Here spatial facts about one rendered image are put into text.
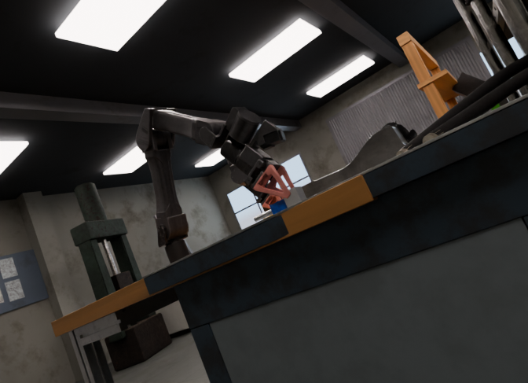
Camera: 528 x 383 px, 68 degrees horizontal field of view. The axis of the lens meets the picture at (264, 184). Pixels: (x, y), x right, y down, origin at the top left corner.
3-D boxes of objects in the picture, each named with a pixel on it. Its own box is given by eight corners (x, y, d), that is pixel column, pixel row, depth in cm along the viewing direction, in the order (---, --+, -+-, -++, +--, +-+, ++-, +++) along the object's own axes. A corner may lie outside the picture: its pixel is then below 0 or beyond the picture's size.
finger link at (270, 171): (304, 183, 91) (273, 160, 93) (295, 183, 84) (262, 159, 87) (287, 207, 92) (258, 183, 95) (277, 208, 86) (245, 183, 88)
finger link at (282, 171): (306, 183, 93) (276, 160, 96) (298, 183, 86) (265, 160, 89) (291, 206, 95) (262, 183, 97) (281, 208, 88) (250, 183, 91)
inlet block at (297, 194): (254, 231, 90) (246, 210, 91) (263, 229, 95) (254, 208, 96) (305, 208, 86) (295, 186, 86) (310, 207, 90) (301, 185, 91)
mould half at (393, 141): (302, 216, 128) (285, 178, 130) (330, 206, 150) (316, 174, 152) (457, 146, 103) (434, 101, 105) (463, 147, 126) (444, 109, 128)
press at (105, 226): (105, 375, 540) (45, 198, 579) (154, 348, 612) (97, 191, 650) (133, 368, 503) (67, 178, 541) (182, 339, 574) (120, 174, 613)
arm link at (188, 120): (236, 122, 99) (163, 105, 117) (210, 123, 92) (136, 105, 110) (232, 169, 102) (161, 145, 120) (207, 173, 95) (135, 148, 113)
